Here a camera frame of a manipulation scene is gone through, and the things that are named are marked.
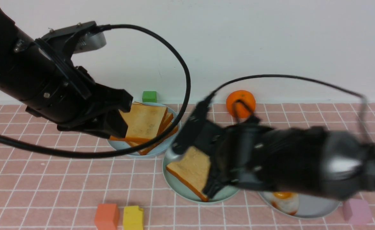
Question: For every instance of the grey plate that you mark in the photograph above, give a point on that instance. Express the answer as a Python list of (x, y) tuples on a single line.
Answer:
[(310, 207)]

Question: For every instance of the pink block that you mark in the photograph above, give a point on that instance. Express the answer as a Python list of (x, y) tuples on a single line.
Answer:
[(357, 212)]

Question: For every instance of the front fried egg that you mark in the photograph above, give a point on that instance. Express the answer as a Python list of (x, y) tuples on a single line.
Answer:
[(286, 202)]

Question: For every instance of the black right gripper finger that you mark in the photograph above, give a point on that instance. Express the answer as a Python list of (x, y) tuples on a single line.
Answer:
[(217, 187)]

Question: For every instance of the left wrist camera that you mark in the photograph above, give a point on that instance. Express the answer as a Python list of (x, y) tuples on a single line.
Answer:
[(90, 42)]

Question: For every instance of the orange tangerine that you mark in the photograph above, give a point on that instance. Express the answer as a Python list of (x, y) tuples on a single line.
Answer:
[(244, 96)]

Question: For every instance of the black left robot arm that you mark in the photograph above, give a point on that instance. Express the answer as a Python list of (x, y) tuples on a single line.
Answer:
[(40, 74)]

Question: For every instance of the light blue plate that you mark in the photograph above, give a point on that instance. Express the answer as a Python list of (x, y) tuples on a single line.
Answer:
[(158, 150)]

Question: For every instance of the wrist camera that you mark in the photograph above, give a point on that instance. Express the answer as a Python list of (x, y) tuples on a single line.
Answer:
[(90, 42), (189, 131)]

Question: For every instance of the mint green plate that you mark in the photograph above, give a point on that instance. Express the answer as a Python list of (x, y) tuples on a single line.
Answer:
[(183, 190)]

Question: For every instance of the toast slice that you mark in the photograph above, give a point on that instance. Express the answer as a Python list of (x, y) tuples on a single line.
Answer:
[(192, 171), (144, 123), (167, 120), (146, 150)]

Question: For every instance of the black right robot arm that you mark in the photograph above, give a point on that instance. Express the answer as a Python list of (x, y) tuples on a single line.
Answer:
[(313, 161)]

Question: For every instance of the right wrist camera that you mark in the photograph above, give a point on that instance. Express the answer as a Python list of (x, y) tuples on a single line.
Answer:
[(189, 131)]

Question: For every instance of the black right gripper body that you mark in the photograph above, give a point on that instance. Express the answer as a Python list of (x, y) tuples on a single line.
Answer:
[(236, 155)]

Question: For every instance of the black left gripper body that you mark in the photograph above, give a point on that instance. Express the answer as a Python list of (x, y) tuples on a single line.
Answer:
[(70, 88)]

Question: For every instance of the orange block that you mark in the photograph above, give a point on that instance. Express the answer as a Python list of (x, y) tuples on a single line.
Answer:
[(107, 216)]

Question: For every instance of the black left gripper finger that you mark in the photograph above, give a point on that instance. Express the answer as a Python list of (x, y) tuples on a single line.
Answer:
[(103, 122)]

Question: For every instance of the yellow block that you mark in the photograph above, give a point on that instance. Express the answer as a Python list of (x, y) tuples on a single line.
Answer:
[(133, 218)]

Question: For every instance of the green cube block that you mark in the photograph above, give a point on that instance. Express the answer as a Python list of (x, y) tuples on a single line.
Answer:
[(149, 97)]

